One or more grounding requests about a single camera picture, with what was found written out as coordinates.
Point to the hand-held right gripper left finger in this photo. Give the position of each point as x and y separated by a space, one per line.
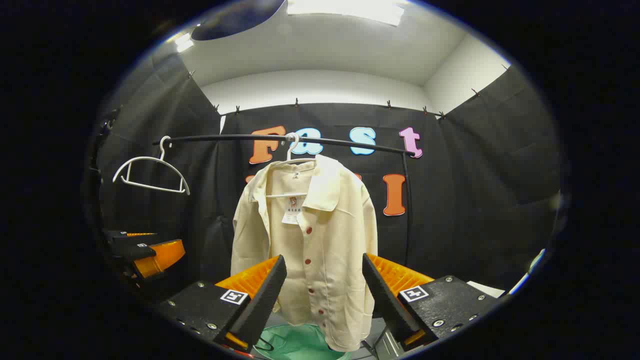
262 300

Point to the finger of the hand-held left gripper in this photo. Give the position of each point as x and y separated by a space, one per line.
120 234
130 251

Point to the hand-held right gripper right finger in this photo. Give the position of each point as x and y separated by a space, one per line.
387 300

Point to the green laundry hamper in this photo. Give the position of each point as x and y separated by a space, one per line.
295 345

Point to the cream button shirt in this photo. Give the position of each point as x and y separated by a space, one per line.
335 235

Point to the white clothes hanger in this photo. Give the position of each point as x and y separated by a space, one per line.
289 150
161 152

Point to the black backdrop cloth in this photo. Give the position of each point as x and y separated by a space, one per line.
475 175

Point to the row of small backdrop clips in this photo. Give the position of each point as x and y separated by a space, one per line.
296 103

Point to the small ceiling light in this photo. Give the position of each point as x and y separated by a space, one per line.
183 43

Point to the dark round ceiling fixture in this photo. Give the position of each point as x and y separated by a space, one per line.
235 17

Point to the rectangular ceiling light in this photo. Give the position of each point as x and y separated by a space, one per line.
345 10

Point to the black clothes rack rail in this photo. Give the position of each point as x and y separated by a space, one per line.
225 137

